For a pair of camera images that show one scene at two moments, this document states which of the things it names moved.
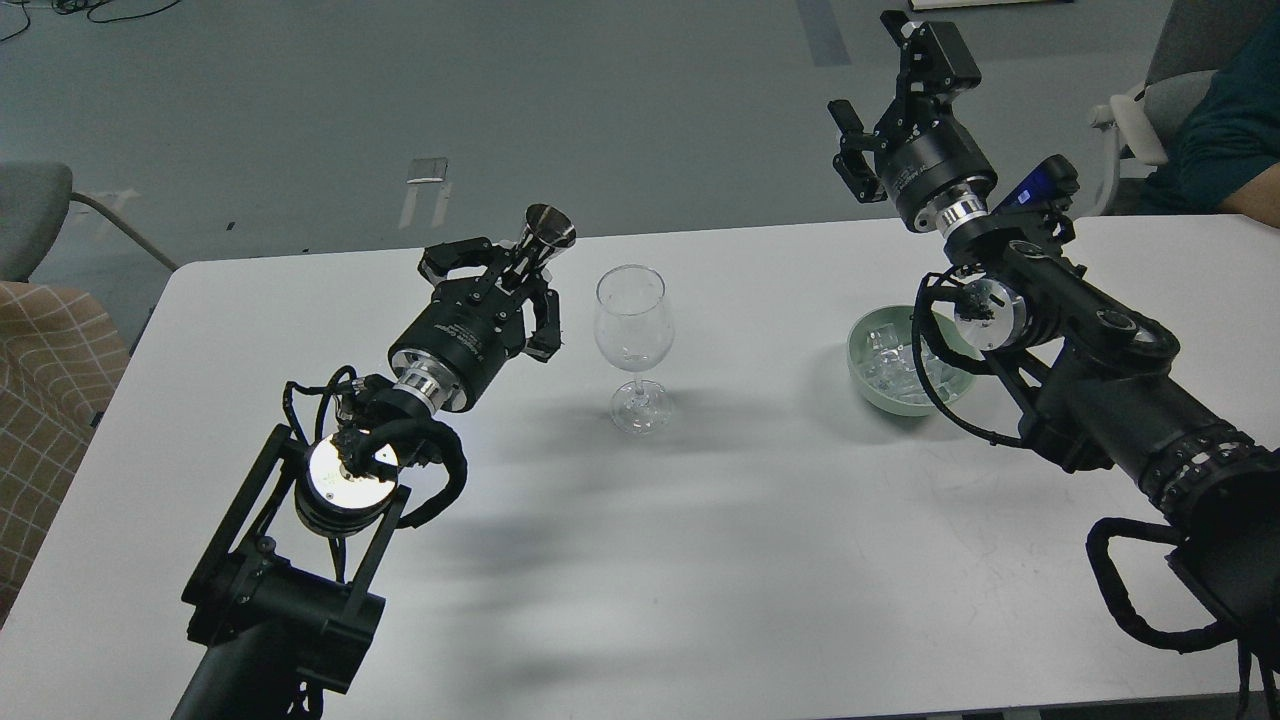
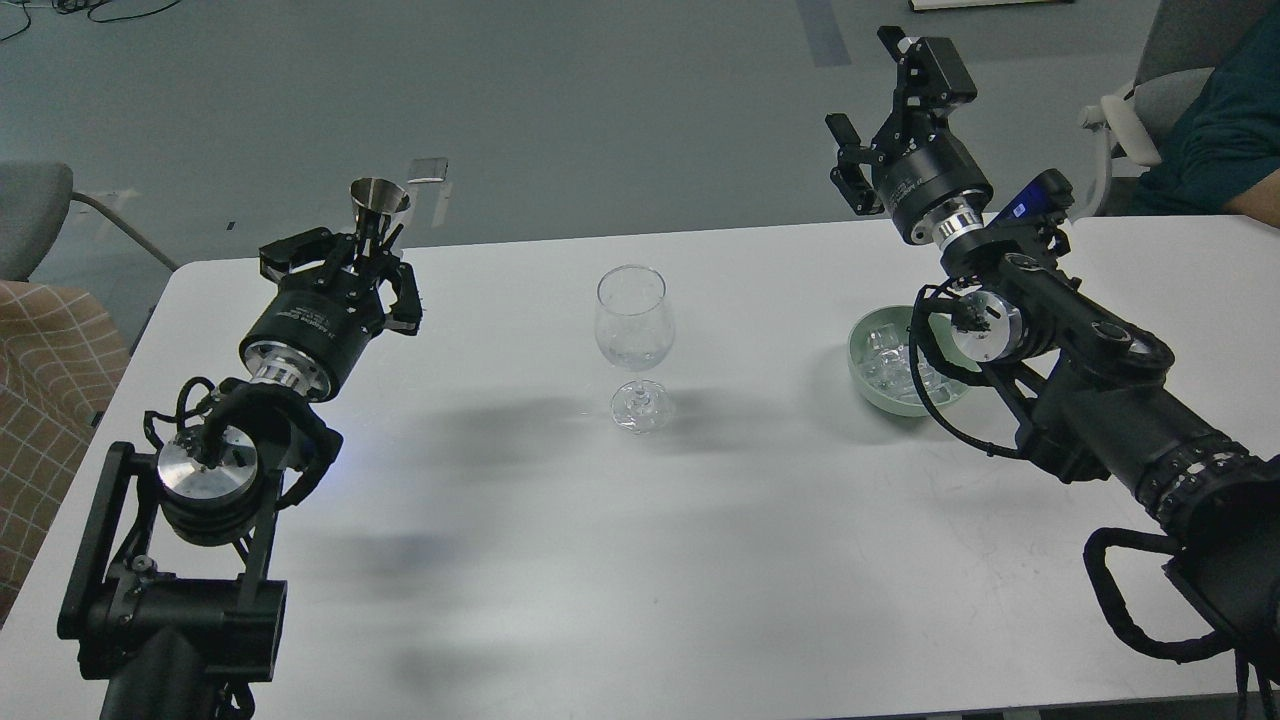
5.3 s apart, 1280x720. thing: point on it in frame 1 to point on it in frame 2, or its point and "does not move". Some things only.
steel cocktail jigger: x=548 y=232 to x=376 y=200
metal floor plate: x=428 y=170 does not move
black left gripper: x=465 y=331 to x=310 y=329
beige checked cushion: x=63 y=359 does not move
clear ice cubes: x=890 y=366 does not move
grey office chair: x=34 y=199 does not move
